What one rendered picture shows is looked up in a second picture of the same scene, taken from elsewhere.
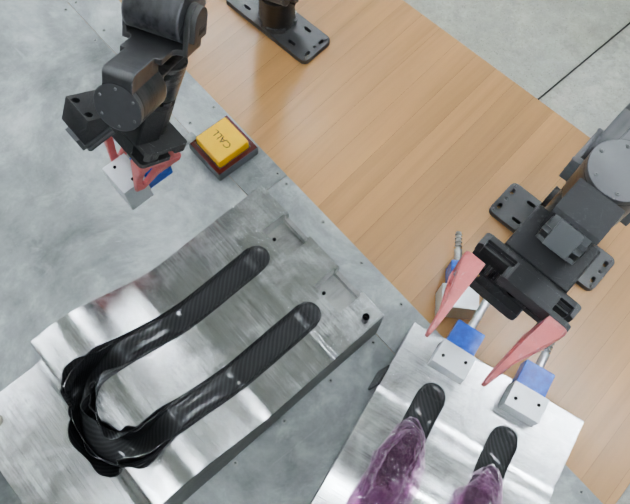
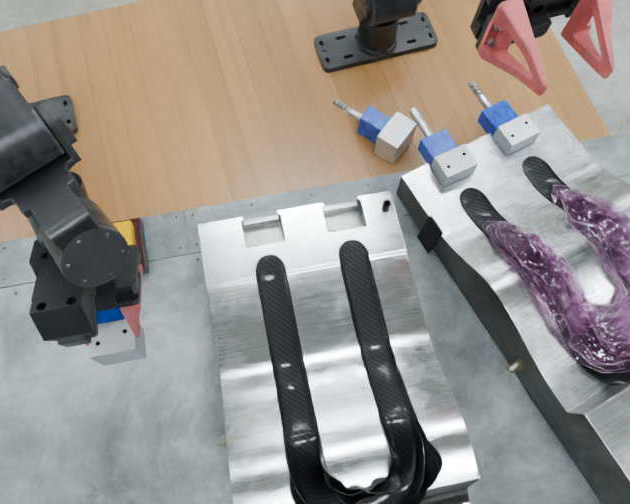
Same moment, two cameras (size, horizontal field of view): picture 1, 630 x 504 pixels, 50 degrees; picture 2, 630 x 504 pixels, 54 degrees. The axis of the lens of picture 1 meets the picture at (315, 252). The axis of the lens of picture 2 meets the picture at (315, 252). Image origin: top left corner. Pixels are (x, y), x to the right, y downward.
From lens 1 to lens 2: 0.34 m
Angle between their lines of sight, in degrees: 20
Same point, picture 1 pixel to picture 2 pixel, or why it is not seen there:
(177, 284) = (251, 356)
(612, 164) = not seen: outside the picture
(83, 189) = (64, 413)
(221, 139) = not seen: hidden behind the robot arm
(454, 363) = (460, 162)
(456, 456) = (533, 208)
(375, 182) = (241, 141)
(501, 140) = (267, 25)
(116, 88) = (79, 240)
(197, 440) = (430, 407)
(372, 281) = (333, 195)
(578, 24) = not seen: outside the picture
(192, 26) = (60, 123)
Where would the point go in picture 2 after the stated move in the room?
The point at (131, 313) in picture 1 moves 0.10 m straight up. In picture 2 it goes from (261, 413) to (254, 400)
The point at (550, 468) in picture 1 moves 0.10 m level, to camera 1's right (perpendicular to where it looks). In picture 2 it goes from (573, 148) to (603, 102)
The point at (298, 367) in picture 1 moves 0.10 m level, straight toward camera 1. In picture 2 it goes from (397, 287) to (466, 331)
